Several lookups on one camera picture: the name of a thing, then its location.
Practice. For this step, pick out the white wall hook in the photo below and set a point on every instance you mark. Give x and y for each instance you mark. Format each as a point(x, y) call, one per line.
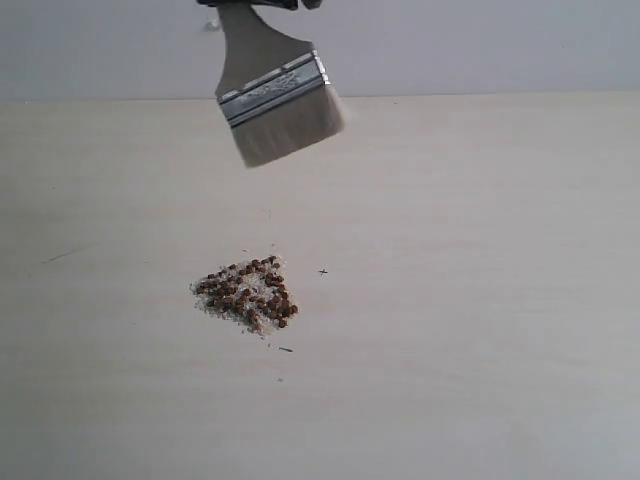
point(211, 26)

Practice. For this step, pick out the white paint brush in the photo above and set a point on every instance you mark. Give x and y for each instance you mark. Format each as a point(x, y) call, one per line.
point(274, 91)

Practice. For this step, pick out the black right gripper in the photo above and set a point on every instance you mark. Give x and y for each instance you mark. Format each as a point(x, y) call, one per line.
point(279, 4)

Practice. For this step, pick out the beans and rice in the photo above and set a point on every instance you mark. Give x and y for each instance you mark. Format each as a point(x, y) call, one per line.
point(252, 293)

